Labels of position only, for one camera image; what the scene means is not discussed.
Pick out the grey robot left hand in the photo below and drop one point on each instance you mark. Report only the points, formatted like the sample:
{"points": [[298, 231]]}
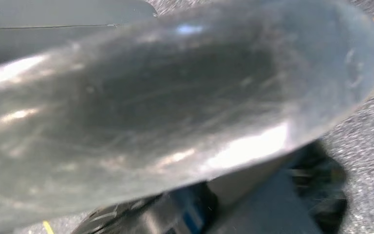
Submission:
{"points": [[45, 19]]}

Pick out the yellow floor tape square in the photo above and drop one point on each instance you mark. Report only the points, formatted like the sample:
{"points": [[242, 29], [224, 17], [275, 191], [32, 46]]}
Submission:
{"points": [[48, 227]]}

